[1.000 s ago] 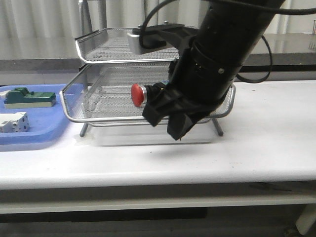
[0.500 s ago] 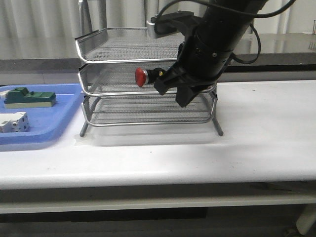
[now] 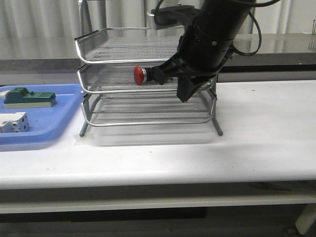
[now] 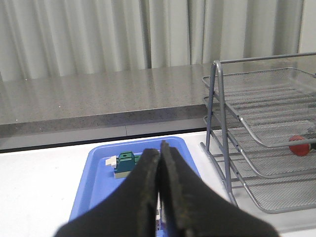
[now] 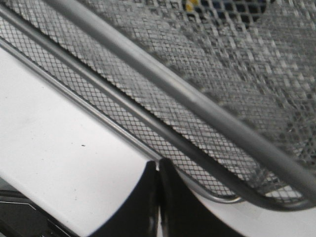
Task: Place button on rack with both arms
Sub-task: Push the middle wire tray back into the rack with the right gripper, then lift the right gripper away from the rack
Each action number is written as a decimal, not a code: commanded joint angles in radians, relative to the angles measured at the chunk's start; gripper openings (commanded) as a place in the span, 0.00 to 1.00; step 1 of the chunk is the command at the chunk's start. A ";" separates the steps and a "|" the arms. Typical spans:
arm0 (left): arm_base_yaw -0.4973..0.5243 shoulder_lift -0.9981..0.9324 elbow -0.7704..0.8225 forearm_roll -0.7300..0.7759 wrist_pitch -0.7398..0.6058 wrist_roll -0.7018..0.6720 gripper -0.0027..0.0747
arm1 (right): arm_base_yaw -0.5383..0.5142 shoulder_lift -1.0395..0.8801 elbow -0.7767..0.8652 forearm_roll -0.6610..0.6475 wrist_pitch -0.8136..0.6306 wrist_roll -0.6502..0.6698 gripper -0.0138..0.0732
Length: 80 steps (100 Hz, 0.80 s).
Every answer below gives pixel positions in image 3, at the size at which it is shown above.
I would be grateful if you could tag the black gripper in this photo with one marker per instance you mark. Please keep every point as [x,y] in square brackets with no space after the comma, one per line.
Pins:
[203,50]

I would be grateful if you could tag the red emergency stop button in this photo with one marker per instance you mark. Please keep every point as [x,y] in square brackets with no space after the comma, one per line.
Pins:
[144,75]

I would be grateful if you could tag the silver mesh tray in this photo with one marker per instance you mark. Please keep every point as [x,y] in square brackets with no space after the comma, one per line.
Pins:
[118,78]
[127,45]
[147,108]

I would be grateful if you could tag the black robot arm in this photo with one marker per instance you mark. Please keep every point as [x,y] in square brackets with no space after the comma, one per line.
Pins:
[211,11]

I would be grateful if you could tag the clear tape patch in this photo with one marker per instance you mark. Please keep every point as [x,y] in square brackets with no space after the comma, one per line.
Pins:
[86,140]

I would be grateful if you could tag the blue plastic tray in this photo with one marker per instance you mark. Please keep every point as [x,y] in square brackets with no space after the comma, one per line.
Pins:
[47,124]

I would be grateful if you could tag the grey stone counter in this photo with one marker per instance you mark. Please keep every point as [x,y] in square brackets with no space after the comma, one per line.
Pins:
[55,60]

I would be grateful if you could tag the green electrical module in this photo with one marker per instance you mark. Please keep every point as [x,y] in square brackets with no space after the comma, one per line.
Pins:
[21,97]

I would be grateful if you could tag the white circuit breaker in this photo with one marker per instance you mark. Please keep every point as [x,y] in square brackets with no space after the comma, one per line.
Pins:
[14,122]

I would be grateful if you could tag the white table leg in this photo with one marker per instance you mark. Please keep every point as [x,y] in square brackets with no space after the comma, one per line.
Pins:
[306,219]

